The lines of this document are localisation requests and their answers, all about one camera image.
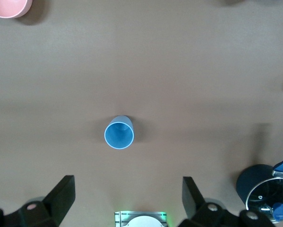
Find pink bowl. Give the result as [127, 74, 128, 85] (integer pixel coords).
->
[0, 0, 34, 19]

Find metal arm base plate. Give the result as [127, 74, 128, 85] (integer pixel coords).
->
[114, 211, 168, 227]

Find brown table cloth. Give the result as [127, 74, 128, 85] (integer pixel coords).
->
[0, 0, 283, 227]

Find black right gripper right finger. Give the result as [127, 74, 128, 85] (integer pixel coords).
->
[178, 176, 277, 227]

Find blue plastic cup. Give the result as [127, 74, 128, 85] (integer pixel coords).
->
[104, 115, 135, 150]

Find dark blue pot, blue handle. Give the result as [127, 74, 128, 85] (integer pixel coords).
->
[236, 141, 283, 215]

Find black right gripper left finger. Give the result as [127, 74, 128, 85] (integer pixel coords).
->
[0, 175, 76, 227]

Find glass lid with blue knob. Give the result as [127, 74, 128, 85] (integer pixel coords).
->
[246, 176, 283, 224]

